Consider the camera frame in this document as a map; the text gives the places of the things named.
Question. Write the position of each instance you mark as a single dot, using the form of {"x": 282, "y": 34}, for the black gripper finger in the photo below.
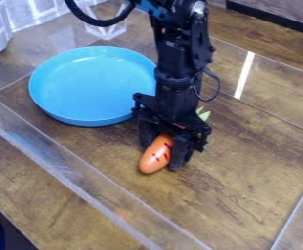
{"x": 181, "y": 151}
{"x": 147, "y": 133}

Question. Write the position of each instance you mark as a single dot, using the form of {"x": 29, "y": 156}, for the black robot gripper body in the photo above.
{"x": 175, "y": 98}

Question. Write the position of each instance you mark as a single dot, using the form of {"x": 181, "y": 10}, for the orange toy carrot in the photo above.
{"x": 156, "y": 155}

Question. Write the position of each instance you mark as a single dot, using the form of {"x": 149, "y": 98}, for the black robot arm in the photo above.
{"x": 179, "y": 23}

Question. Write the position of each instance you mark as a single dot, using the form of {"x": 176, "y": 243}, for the blue round tray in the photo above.
{"x": 84, "y": 86}

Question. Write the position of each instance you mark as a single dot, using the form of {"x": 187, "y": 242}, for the dark background board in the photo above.
{"x": 282, "y": 12}

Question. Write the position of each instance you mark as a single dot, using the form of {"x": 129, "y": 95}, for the clear acrylic enclosure wall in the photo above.
{"x": 71, "y": 189}

